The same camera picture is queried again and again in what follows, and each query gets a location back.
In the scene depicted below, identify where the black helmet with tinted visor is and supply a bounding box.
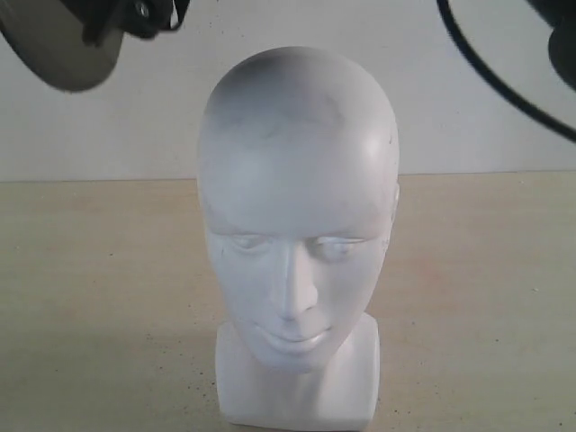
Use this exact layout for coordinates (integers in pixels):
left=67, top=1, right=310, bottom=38
left=1, top=0, right=191, bottom=93

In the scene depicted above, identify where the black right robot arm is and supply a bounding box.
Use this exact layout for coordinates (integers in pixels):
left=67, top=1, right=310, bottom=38
left=527, top=0, right=575, bottom=90

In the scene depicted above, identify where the white mannequin head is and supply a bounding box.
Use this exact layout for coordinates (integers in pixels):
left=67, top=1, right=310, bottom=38
left=197, top=47, right=400, bottom=420

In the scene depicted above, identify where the black cable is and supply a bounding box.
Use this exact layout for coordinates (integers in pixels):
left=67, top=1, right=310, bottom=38
left=436, top=0, right=576, bottom=145

